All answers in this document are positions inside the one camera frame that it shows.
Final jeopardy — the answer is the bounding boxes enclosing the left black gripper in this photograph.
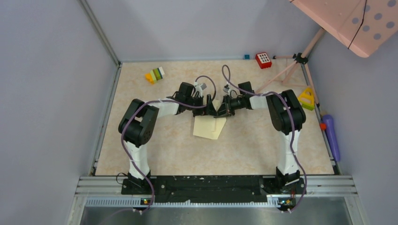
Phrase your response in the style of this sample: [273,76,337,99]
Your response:
[185,95,218,118]

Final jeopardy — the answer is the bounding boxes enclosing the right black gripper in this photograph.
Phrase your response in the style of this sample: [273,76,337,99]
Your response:
[217,95,245,118]

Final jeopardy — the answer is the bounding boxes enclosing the pale yellow envelope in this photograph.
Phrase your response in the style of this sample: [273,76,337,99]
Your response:
[193,115,227,140]

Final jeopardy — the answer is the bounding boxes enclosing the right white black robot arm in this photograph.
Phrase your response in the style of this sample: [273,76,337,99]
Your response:
[212,82,306,193]

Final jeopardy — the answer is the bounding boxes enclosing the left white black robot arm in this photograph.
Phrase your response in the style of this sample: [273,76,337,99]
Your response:
[118,82,216,194]

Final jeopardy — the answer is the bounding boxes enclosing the red toy block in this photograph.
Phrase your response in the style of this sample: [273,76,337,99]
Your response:
[255,52,272,69]

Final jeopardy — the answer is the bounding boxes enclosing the stacked colourful toy bricks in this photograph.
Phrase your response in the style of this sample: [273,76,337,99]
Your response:
[145,67,165,84]

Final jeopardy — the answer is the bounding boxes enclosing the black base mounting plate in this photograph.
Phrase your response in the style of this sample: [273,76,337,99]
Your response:
[121,175,305,203]

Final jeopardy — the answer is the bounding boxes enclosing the yellow triangular toy block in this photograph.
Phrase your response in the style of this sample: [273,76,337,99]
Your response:
[298,87,315,106]

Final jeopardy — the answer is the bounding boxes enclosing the green toy brick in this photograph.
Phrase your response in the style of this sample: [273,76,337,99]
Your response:
[301,104,315,111]

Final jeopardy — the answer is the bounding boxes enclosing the pink wooden tripod stand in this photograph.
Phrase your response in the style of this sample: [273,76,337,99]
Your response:
[255,27,326,106]

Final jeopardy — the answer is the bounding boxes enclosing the purple flashlight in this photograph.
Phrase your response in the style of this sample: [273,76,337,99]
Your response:
[320,114,341,162]

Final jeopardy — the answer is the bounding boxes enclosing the pink dotted board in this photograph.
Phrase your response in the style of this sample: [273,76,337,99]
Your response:
[290,0,398,58]

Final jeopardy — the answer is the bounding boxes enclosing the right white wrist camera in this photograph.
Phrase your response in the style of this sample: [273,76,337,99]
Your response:
[222,85,233,95]

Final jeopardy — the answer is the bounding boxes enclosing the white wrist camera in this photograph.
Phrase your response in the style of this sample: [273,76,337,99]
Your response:
[193,82,207,98]
[222,85,233,95]

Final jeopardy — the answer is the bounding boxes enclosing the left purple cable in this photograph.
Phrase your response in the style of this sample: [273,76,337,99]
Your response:
[120,75,217,215]

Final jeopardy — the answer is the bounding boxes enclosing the purple cable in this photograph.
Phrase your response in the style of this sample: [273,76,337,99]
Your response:
[120,75,217,215]
[221,64,308,213]

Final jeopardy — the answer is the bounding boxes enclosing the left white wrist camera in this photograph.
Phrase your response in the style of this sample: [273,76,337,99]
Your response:
[193,82,207,98]

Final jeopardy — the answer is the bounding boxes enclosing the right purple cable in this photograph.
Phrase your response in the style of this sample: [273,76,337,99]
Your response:
[221,64,308,213]

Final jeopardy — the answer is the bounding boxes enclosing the aluminium frame rail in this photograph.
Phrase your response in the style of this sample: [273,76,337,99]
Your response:
[77,0,121,68]

